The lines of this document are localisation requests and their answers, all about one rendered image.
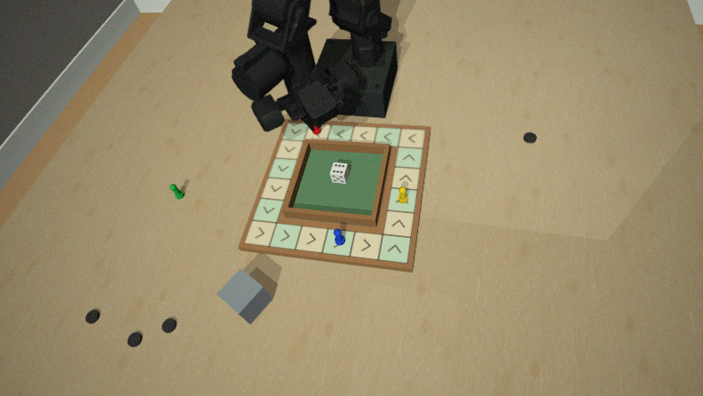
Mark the white die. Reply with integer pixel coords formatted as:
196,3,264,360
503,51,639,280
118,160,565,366
330,162,350,184

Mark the yellow pawn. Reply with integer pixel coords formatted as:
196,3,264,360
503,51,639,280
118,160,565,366
399,186,408,203

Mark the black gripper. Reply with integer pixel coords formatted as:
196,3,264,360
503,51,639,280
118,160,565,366
251,58,360,131

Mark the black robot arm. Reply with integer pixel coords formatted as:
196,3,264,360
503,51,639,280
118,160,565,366
232,0,392,127

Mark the blue pawn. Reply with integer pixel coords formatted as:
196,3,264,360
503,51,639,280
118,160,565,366
334,229,345,245

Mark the green pawn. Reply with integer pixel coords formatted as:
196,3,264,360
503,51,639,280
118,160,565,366
170,184,184,200

